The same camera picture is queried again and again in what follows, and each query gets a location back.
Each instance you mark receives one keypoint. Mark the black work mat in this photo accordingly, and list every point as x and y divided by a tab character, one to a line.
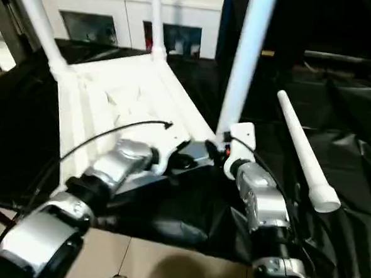
187	221

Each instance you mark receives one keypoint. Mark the small yellow label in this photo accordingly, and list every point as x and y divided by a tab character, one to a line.
267	53

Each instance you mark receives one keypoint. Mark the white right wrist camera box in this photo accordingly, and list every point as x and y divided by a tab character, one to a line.
242	142

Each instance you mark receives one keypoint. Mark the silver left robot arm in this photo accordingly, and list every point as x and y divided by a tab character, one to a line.
81	195

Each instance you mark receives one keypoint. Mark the white plastic table leg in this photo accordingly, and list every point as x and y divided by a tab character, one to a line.
307	153
44	23
157	21
246	61

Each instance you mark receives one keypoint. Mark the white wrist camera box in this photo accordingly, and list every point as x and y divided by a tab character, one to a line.
242	142
171	147

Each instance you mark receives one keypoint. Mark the black flat device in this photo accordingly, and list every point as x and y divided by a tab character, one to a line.
351	62

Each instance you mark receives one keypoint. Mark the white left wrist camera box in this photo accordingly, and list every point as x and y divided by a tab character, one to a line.
171	147

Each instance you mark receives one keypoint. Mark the white glass-door cabinet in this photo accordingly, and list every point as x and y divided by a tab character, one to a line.
111	11

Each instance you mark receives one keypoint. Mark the grey metal rack frame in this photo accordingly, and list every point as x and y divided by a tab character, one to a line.
7	21

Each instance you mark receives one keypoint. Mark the white plastic table top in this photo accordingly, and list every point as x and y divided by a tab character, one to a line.
119	91

